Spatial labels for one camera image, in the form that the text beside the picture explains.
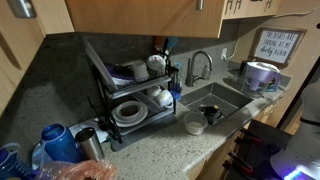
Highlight white cup upper rack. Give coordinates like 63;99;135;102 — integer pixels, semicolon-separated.
132;62;149;80

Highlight blue water bottle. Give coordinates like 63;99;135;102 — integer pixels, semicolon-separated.
40;124;83;163

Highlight wooden cupboard door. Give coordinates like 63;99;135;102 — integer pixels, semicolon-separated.
66;0;225;38

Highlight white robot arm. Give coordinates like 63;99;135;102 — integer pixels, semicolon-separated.
270;82;320;180

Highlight white wall outlet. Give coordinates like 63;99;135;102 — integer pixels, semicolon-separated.
221;48;227;60

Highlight stainless steel tumbler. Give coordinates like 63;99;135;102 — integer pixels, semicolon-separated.
75;127;105;161

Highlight red-handled clamp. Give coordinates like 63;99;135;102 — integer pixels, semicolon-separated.
222;151;253;175
234;128;262;145

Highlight blue spatula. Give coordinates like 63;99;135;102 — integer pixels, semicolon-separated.
165;36;178;59

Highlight black mug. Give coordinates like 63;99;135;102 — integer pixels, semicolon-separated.
203;106;222;125

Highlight stainless steel sink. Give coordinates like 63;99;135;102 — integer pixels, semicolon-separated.
180;82;252;125

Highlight left wooden cupboard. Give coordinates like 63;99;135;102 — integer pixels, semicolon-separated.
0;0;74;116

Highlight right upper cupboards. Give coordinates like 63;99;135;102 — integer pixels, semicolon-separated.
222;0;282;20

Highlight white cutting board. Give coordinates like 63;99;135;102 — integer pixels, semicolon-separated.
84;42;118;90

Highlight blue measuring jug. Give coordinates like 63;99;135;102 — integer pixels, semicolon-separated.
0;143;31;180

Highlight orange plastic bag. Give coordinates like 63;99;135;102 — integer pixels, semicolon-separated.
35;160;118;180

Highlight black dish rack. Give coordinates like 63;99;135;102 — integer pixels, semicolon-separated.
91;65;179;144

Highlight white water filter pitcher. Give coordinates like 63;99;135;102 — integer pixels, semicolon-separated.
241;62;281;98

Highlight chrome faucet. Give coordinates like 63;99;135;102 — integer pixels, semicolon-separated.
185;50;213;87

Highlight white plate stack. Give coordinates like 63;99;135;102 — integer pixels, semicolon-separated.
112;101;148;127

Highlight framed dishes sign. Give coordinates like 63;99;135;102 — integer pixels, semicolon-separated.
250;27;306;68

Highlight white mug on rack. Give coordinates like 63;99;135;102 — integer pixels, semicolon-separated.
155;90;173;108

